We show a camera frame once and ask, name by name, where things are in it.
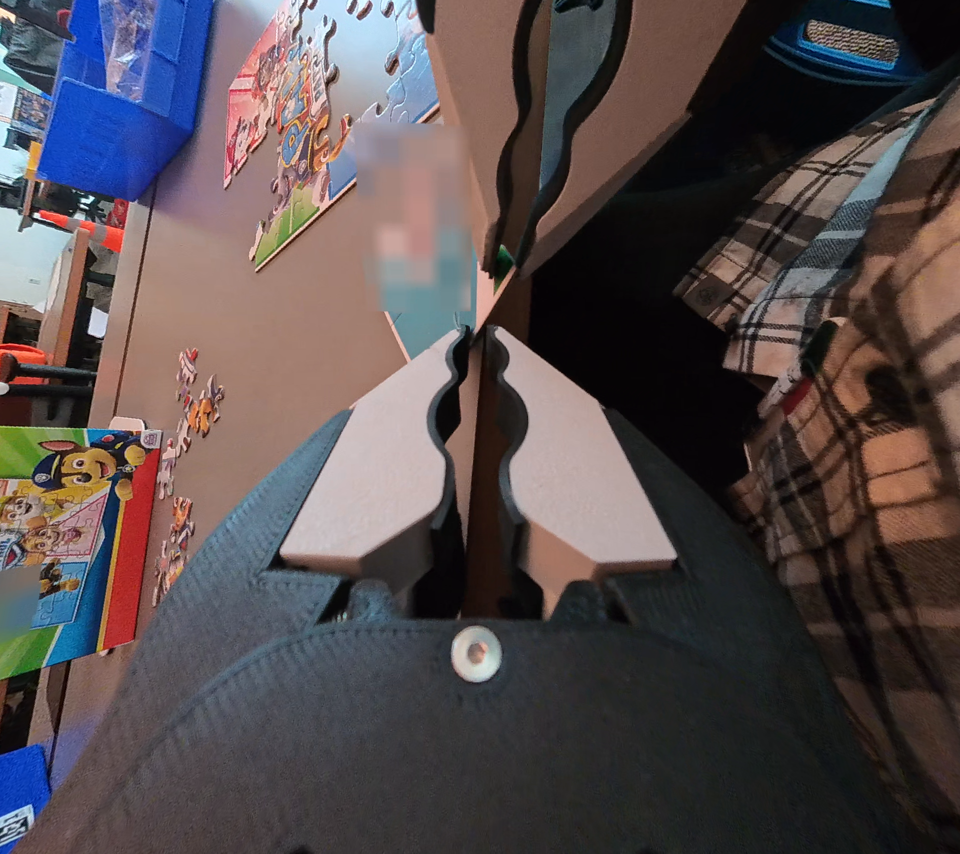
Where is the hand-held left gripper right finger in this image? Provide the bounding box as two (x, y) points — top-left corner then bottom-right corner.
(486, 325), (678, 619)

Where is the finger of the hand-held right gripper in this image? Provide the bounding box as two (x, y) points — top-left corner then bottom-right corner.
(407, 0), (577, 272)
(516, 0), (807, 278)

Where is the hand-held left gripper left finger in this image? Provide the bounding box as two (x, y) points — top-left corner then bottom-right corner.
(279, 329), (470, 619)

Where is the assembled teal puzzle section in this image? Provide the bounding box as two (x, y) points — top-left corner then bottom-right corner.
(384, 309), (456, 364)

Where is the orange dog face puzzle piece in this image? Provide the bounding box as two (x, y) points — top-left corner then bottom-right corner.
(187, 378), (226, 437)

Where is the assembled pink red puzzle section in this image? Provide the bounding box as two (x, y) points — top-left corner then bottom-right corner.
(223, 0), (421, 191)

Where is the teal green corner puzzle piece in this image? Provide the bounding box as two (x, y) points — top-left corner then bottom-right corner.
(483, 243), (520, 294)

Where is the green puzzle section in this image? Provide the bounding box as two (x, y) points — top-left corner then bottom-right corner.
(251, 183), (357, 272)

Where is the plaid shirt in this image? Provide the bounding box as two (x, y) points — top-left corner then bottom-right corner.
(675, 52), (960, 829)

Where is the clear plastic bag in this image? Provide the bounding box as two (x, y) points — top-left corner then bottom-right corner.
(97, 0), (166, 98)

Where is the colourful puzzle box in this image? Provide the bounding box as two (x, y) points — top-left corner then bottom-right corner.
(0, 427), (164, 680)

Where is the orange chair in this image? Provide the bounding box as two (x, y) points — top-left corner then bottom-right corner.
(0, 343), (50, 386)

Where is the orange traffic cone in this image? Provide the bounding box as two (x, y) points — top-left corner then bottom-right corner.
(37, 209), (125, 254)

